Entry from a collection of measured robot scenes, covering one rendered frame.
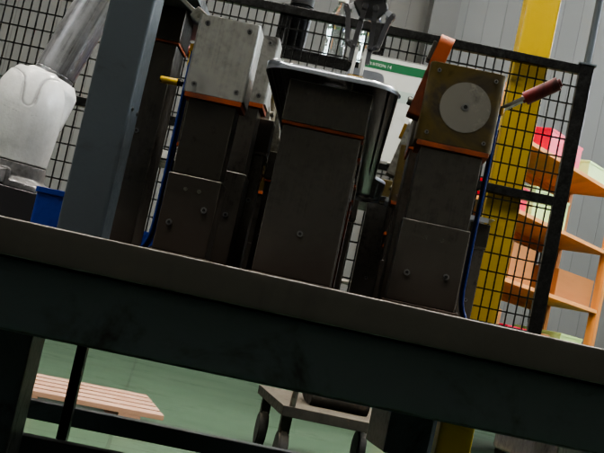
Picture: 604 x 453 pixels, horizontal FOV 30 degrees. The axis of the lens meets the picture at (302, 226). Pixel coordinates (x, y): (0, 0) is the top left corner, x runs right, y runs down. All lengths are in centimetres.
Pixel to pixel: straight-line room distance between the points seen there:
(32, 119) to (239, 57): 99
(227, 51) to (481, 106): 37
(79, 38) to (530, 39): 135
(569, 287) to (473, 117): 736
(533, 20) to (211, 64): 191
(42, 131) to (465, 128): 121
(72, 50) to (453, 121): 138
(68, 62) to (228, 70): 119
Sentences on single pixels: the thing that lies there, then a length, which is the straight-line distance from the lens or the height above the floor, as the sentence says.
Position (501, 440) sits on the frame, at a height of 52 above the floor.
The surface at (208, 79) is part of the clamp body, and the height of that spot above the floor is 97.
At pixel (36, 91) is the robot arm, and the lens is 257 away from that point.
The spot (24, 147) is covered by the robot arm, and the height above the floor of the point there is 90.
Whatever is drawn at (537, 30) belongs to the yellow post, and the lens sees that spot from 343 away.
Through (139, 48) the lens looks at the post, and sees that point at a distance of 177.
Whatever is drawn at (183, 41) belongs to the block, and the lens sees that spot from 205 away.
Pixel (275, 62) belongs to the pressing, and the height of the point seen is 100.
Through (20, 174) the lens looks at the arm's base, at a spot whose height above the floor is 84.
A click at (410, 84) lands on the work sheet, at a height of 139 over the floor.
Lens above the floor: 66
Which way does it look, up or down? 5 degrees up
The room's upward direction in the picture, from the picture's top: 12 degrees clockwise
